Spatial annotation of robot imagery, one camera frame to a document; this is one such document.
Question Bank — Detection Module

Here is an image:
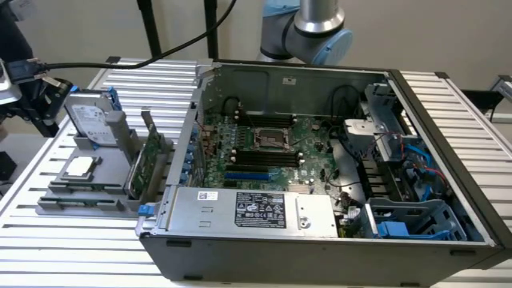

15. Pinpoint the silver CPU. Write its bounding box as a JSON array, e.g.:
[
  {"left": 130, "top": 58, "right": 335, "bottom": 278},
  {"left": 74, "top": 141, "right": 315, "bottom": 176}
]
[{"left": 65, "top": 155, "right": 101, "bottom": 178}]

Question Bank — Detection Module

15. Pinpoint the long black expansion slot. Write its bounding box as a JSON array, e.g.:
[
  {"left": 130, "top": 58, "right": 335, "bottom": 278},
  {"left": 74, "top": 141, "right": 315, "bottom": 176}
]
[{"left": 225, "top": 164, "right": 269, "bottom": 174}]

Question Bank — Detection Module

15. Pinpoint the short black power wire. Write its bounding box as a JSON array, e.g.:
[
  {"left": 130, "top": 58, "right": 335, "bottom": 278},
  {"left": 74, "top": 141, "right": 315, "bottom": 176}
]
[{"left": 222, "top": 97, "right": 241, "bottom": 115}]

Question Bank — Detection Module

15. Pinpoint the blue-grey plastic disk bay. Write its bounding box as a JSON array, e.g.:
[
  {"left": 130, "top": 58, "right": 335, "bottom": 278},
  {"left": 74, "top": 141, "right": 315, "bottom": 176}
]
[{"left": 363, "top": 197, "right": 469, "bottom": 242}]

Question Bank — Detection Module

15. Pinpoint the aluminium profile rail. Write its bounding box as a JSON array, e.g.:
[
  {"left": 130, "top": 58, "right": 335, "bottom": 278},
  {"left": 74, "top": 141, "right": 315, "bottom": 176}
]
[{"left": 483, "top": 74, "right": 512, "bottom": 124}]

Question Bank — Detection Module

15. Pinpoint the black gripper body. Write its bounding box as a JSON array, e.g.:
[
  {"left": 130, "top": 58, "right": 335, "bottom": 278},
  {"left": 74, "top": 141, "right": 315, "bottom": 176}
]
[{"left": 14, "top": 77, "right": 74, "bottom": 137}]

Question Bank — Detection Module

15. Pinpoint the black flat plate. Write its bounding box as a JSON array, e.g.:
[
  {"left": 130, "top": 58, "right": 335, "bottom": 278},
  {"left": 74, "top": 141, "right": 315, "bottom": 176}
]
[{"left": 458, "top": 89, "right": 505, "bottom": 112}]

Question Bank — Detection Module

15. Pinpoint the silver power supply unit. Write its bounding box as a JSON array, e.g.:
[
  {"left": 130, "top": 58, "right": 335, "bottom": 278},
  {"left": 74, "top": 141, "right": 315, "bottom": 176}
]
[{"left": 157, "top": 186, "right": 341, "bottom": 240}]

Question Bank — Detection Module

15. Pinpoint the blue data wire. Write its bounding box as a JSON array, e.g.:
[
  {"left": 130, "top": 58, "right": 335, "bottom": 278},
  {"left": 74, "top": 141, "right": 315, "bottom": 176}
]
[{"left": 401, "top": 143, "right": 434, "bottom": 202}]

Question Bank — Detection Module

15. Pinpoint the green motherboard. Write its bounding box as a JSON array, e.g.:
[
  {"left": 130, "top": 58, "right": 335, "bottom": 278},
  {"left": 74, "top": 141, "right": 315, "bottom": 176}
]
[{"left": 194, "top": 113, "right": 341, "bottom": 193}]

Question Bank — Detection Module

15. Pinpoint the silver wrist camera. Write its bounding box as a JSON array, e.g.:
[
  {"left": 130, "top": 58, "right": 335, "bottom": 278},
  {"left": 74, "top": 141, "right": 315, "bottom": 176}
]
[{"left": 0, "top": 58, "right": 22, "bottom": 106}]

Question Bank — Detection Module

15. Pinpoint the red data wire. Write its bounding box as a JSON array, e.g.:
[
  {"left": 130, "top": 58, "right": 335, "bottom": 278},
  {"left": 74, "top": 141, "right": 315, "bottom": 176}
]
[{"left": 421, "top": 167, "right": 454, "bottom": 197}]

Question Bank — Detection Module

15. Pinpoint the green graphics card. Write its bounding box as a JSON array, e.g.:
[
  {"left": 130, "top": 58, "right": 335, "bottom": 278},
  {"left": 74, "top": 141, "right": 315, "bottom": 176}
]
[{"left": 122, "top": 110, "right": 167, "bottom": 201}]

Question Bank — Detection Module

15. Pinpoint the silver hard disk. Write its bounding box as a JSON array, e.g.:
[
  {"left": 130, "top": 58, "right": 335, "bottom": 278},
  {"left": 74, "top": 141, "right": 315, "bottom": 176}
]
[{"left": 62, "top": 93, "right": 113, "bottom": 147}]

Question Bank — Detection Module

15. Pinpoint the black stand pole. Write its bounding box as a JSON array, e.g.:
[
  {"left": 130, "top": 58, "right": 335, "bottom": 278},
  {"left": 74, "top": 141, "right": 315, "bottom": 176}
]
[
  {"left": 134, "top": 0, "right": 162, "bottom": 59},
  {"left": 202, "top": 0, "right": 221, "bottom": 60}
]

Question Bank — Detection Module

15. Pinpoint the black box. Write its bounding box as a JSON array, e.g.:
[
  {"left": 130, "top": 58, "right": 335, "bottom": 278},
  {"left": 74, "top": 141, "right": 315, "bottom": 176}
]
[{"left": 0, "top": 151, "right": 17, "bottom": 181}]

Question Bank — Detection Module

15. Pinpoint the CPU socket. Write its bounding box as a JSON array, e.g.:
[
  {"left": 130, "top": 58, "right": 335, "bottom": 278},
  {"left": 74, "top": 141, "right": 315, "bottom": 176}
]
[{"left": 249, "top": 125, "right": 297, "bottom": 151}]

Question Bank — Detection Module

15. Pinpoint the metal drive cage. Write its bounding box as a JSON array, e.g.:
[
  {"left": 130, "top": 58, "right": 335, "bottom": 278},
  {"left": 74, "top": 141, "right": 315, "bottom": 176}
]
[{"left": 358, "top": 83, "right": 429, "bottom": 163}]

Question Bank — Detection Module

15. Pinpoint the silver hard disk drive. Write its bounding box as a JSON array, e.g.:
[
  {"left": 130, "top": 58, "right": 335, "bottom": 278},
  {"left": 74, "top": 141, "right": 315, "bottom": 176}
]
[{"left": 70, "top": 86, "right": 123, "bottom": 151}]

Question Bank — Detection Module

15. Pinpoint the thick black camera cable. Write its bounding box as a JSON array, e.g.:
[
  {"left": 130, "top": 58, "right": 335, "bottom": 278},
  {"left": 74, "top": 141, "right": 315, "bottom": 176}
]
[{"left": 6, "top": 0, "right": 238, "bottom": 85}]

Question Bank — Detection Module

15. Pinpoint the grey metal fan bracket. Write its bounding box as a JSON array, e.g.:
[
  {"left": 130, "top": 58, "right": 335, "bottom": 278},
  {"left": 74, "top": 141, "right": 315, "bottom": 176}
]
[{"left": 342, "top": 118, "right": 377, "bottom": 142}]

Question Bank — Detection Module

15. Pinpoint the grey parts rack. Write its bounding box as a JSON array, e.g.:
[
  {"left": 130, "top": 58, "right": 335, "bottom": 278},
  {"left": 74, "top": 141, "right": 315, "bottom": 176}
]
[{"left": 34, "top": 110, "right": 175, "bottom": 219}]

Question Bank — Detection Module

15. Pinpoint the open black PC case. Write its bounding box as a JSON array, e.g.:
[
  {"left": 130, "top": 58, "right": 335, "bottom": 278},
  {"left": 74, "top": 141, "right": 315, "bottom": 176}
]
[{"left": 134, "top": 58, "right": 512, "bottom": 283}]

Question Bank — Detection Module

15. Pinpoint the black looped wire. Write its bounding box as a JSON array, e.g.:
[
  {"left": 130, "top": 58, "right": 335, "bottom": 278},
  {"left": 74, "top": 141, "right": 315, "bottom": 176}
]
[{"left": 330, "top": 85, "right": 361, "bottom": 121}]

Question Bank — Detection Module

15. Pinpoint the blue expansion slot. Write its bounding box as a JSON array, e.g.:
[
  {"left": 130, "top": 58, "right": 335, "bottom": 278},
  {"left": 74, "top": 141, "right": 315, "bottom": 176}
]
[{"left": 222, "top": 171, "right": 273, "bottom": 181}]

